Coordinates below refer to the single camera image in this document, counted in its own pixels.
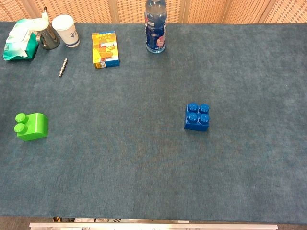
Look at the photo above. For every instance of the blue four-stud building block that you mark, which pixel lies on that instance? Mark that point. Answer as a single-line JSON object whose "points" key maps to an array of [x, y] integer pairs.
{"points": [[196, 125]]}

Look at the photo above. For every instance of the green rounded building block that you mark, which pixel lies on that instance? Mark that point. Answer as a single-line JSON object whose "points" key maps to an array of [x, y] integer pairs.
{"points": [[36, 127]]}

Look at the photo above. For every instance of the blue felt table cloth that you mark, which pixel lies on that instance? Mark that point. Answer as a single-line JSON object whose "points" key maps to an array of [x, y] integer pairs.
{"points": [[153, 155]]}

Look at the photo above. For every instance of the yellow and blue carton box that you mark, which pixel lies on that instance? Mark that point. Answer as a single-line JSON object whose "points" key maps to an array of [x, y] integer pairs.
{"points": [[105, 49]]}

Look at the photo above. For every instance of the blue drink bottle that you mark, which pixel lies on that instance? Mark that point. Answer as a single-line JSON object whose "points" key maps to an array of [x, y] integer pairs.
{"points": [[155, 28]]}

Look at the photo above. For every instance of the beaded metal rod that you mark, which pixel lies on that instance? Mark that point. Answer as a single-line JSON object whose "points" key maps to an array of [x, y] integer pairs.
{"points": [[63, 67]]}

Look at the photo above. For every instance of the wicker folding screen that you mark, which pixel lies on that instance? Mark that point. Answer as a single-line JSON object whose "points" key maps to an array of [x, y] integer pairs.
{"points": [[96, 10]]}

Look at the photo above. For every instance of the white paper cup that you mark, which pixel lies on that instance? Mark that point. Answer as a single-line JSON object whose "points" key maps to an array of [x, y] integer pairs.
{"points": [[67, 30]]}

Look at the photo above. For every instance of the shiny steel mug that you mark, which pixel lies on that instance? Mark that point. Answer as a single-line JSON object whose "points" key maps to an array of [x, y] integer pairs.
{"points": [[50, 38]]}

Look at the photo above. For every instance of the white curved plastic item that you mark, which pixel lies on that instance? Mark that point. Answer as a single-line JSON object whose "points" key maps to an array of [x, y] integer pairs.
{"points": [[39, 23]]}

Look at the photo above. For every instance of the green wet wipes pack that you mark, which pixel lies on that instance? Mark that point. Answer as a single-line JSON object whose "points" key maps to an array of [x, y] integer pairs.
{"points": [[18, 40]]}

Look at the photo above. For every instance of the aluminium rail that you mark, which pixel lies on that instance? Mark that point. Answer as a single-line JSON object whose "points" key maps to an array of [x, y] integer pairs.
{"points": [[153, 226]]}

